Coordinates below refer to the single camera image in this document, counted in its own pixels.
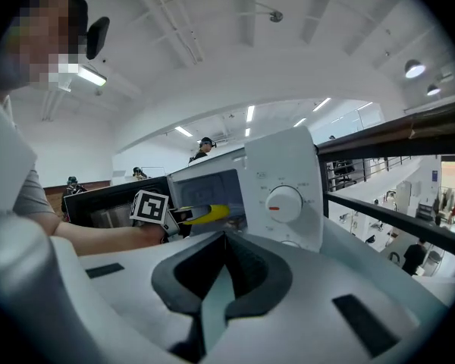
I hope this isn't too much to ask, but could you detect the person's left forearm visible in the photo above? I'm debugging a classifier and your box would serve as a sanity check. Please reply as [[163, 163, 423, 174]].
[[48, 220, 167, 258]]

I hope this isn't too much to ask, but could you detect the round metal ceiling fixture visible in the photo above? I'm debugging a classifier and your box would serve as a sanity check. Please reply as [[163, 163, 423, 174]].
[[255, 2, 284, 24]]

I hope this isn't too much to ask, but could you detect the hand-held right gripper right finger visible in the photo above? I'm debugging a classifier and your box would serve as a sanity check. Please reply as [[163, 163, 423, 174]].
[[223, 232, 293, 321]]

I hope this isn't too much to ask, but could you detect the dark metal railing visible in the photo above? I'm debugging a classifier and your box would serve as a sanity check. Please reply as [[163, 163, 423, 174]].
[[315, 96, 455, 265]]

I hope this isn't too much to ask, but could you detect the yellow corn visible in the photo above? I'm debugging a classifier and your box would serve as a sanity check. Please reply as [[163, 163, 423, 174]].
[[181, 203, 231, 226]]

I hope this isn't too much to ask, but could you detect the person's grey shirt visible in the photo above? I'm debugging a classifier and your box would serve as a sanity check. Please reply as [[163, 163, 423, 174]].
[[12, 168, 62, 239]]

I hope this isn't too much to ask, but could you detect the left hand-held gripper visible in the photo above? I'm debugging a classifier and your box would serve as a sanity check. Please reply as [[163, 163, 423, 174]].
[[129, 189, 214, 243]]

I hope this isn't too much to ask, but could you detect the white microwave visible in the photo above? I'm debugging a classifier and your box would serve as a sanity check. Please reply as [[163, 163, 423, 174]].
[[61, 125, 325, 254]]

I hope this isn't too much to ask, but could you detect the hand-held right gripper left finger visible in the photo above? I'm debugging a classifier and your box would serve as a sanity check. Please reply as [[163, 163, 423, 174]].
[[151, 232, 233, 317]]

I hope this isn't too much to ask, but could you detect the person's head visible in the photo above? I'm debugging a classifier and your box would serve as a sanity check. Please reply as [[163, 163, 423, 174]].
[[0, 0, 89, 95]]

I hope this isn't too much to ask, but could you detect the black head-worn camera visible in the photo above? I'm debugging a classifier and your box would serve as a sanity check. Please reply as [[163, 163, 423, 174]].
[[85, 16, 111, 61]]

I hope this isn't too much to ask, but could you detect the white tube ceiling light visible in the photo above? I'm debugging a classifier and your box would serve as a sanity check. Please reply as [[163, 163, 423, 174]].
[[77, 64, 108, 87]]

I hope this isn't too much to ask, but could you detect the black office chair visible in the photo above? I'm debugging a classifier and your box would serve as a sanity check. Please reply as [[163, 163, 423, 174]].
[[332, 159, 358, 190]]

